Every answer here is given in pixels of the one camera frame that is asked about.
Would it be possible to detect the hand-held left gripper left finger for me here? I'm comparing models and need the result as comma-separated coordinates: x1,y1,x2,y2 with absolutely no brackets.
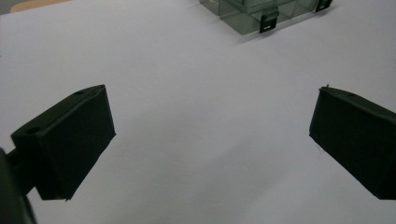
6,84,117,201

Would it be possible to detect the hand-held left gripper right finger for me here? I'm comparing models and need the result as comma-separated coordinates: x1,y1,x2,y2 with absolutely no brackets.
308,86,396,201

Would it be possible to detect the clear grey plastic compartment box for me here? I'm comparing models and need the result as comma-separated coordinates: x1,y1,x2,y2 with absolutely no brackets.
199,0,334,35

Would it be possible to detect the white table cover sheet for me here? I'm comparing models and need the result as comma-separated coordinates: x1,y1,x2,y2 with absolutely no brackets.
0,0,396,224

